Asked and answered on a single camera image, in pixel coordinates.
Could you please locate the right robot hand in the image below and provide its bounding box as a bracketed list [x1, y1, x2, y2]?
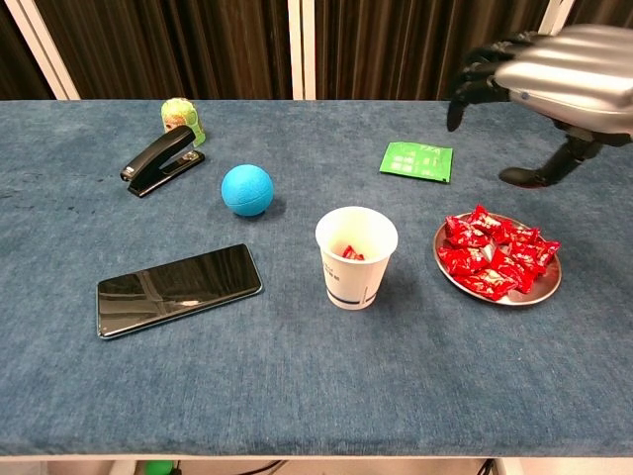
[446, 24, 633, 189]

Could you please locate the round metal plate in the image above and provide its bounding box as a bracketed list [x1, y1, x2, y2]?
[433, 211, 564, 307]

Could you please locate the white paper cup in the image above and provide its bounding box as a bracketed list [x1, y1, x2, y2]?
[315, 205, 400, 311]

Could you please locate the dark pleated curtain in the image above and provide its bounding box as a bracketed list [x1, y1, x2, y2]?
[0, 0, 54, 102]
[315, 0, 550, 103]
[553, 0, 633, 31]
[33, 0, 293, 102]

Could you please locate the green sachet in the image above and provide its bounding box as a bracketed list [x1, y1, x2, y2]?
[379, 141, 454, 184]

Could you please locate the blue ball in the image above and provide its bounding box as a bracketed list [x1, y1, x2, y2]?
[221, 163, 275, 218]

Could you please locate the green wrapped snack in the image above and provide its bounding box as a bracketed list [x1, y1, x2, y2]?
[160, 97, 207, 148]

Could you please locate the blue table cloth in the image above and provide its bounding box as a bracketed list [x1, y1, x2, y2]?
[0, 100, 633, 456]

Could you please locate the black stapler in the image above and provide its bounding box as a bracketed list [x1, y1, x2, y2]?
[120, 125, 207, 199]

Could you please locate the black smartphone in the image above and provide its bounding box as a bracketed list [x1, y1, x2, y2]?
[96, 242, 264, 340]

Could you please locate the white frame post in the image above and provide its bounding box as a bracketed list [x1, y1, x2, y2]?
[4, 0, 81, 102]
[537, 0, 578, 39]
[288, 0, 317, 102]

